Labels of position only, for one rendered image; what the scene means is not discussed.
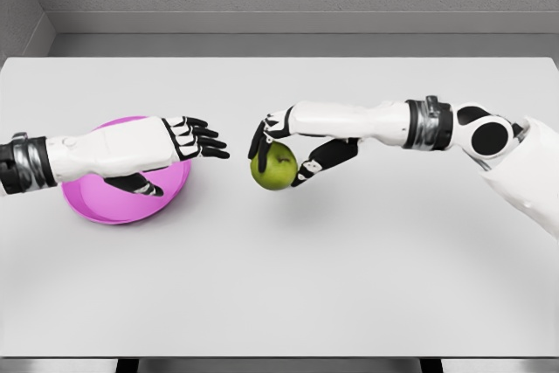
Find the pink plate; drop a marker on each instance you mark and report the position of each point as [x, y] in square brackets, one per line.
[131, 198]

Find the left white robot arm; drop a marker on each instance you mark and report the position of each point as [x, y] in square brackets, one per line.
[48, 156]

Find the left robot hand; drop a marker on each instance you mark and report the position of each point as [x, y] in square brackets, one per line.
[135, 141]

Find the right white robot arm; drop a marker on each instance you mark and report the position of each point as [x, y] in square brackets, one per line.
[480, 141]

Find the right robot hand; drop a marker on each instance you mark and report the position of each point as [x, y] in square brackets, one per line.
[319, 122]

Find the green apple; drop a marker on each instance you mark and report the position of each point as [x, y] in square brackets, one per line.
[277, 167]

